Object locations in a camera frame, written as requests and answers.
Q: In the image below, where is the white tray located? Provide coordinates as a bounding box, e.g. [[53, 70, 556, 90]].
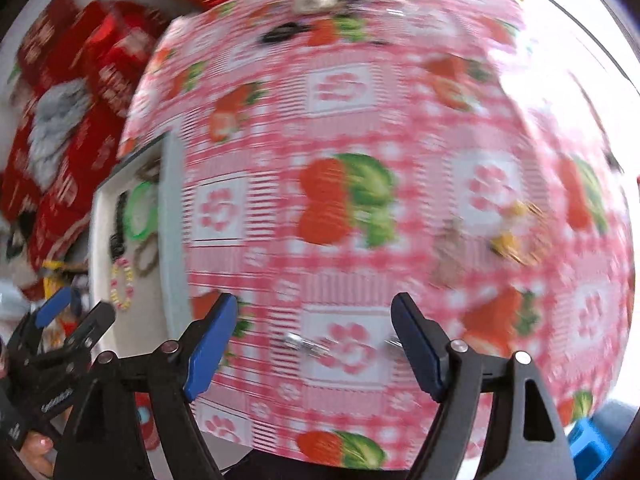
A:
[[90, 132, 188, 361]]

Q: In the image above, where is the yellow pink bead bracelet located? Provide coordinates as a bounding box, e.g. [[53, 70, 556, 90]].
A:
[[110, 257, 136, 311]]

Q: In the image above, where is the yellow hair tie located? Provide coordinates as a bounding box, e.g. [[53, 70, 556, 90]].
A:
[[492, 200, 551, 266]]

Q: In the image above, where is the green bangle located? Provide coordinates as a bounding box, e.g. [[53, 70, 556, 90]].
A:
[[122, 180, 161, 241]]

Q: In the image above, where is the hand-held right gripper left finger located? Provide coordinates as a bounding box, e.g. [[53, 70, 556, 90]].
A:
[[52, 292, 238, 480]]

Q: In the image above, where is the black beaded hair clip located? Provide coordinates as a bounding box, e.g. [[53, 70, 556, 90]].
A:
[[110, 192, 128, 261]]

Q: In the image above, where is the grey knitted cloth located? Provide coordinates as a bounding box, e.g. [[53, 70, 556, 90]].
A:
[[30, 80, 96, 191]]

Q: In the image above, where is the silver hair clip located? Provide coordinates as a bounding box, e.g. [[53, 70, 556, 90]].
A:
[[284, 332, 401, 358]]

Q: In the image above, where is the beige hair pin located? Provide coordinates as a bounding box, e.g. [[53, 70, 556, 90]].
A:
[[435, 220, 471, 286]]

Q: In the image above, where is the person's left hand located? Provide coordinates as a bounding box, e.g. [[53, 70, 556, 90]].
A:
[[20, 432, 56, 476]]

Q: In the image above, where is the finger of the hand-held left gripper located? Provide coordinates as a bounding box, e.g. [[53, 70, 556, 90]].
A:
[[7, 286, 83, 356], [62, 302, 117, 361]]

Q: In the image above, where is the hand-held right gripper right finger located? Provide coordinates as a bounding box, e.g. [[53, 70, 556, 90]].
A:
[[391, 292, 576, 480]]

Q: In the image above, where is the red printed blanket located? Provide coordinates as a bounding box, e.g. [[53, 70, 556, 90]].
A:
[[0, 0, 171, 271]]

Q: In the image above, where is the brown braided bracelet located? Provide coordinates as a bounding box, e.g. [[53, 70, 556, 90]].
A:
[[134, 240, 161, 276]]

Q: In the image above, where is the blue plastic stool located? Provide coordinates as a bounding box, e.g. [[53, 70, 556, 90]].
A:
[[567, 417, 613, 480]]

